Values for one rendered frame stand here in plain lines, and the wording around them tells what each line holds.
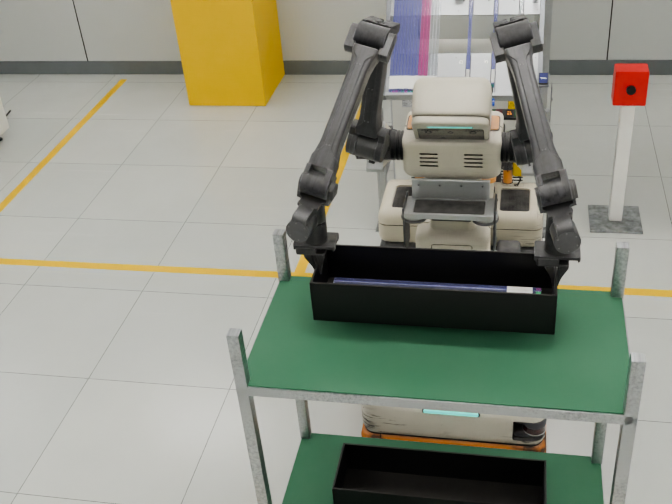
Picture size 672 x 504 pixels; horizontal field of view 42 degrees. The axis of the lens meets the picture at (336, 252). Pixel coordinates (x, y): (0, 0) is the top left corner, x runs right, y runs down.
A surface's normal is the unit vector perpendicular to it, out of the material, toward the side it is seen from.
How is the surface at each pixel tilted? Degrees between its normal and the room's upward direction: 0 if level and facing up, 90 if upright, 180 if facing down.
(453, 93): 42
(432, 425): 90
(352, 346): 0
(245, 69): 90
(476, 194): 90
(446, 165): 98
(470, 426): 90
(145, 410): 0
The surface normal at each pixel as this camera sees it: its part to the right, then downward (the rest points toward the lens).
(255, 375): -0.07, -0.83
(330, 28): -0.19, 0.55
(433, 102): -0.18, -0.24
